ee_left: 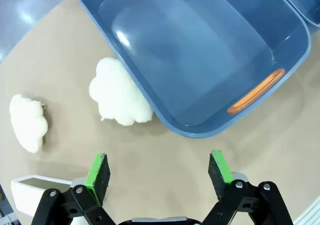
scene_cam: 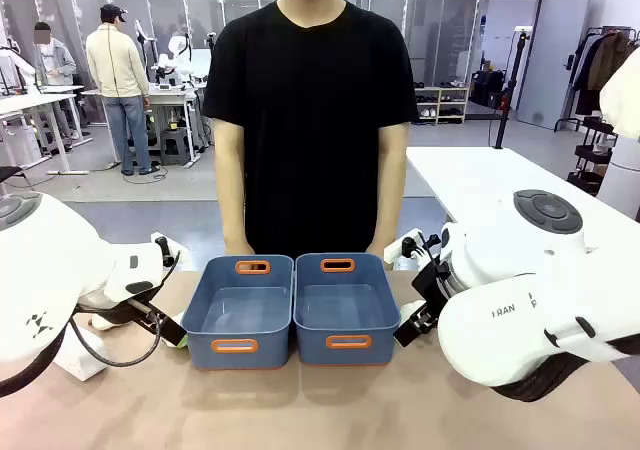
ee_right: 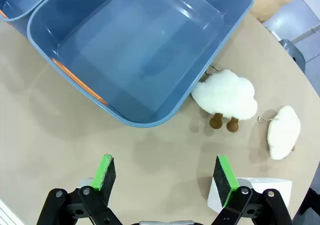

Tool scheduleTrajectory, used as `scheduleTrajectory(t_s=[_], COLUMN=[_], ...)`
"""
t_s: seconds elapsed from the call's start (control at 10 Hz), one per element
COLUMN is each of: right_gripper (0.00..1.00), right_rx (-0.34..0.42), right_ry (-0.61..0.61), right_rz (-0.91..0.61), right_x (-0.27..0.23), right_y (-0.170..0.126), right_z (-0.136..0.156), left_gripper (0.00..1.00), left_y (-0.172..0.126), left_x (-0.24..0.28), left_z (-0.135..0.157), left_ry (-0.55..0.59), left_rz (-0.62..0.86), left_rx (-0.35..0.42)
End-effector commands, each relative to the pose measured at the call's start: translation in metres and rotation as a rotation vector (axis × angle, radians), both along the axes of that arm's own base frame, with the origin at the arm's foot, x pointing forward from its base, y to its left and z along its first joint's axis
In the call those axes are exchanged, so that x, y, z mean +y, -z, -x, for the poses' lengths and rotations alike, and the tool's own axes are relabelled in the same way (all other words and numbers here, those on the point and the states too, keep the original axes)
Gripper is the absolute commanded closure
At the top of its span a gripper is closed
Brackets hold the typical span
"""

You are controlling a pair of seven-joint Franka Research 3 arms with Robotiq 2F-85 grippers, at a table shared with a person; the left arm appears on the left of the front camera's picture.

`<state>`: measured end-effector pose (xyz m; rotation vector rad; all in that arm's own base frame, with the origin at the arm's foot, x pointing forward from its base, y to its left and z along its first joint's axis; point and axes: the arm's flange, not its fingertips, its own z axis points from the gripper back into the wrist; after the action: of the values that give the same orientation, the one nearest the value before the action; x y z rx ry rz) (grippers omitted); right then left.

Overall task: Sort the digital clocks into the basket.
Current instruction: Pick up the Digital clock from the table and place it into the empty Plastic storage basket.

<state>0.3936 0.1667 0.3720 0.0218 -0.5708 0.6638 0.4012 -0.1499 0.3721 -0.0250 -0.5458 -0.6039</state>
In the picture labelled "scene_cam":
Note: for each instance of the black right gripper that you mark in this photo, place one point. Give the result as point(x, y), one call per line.
point(425, 290)

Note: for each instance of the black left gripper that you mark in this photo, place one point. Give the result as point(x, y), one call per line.
point(159, 322)

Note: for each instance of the person's left forearm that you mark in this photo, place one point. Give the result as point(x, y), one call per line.
point(392, 190)

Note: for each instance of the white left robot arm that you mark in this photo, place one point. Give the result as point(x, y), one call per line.
point(50, 270)

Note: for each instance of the person's right forearm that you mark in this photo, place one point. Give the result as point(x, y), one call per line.
point(232, 190)

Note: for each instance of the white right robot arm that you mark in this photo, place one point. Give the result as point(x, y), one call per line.
point(500, 330)

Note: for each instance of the person's left hand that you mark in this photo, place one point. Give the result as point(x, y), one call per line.
point(382, 252)

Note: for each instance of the person's right hand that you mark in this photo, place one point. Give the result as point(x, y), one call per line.
point(239, 248)

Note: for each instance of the white shoe rack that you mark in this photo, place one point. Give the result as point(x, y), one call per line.
point(442, 105)

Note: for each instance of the grey step stool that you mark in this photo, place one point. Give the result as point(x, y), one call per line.
point(175, 147)

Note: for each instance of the person in black t-shirt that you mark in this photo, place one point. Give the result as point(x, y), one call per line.
point(310, 120)

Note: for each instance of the black tripod stand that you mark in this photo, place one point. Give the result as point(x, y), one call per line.
point(507, 95)

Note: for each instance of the black equipment cases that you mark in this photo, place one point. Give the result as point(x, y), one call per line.
point(487, 87)

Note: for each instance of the black trolley cart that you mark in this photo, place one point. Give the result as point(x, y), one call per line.
point(592, 150)

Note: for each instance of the black coat rack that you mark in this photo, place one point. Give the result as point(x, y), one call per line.
point(575, 90)

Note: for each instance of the grey door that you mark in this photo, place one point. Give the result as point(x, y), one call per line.
point(550, 60)

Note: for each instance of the man in cream jacket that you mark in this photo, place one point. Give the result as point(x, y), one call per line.
point(117, 70)

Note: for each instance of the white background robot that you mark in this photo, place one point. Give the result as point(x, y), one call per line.
point(177, 55)

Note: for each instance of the brown jacket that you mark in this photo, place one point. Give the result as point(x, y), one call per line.
point(607, 62)

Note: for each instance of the person in grey hoodie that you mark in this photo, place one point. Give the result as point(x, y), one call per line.
point(55, 65)

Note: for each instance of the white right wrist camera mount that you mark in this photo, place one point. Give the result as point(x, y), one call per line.
point(395, 255)

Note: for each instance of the white desk with metal frame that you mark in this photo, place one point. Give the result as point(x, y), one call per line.
point(170, 97)

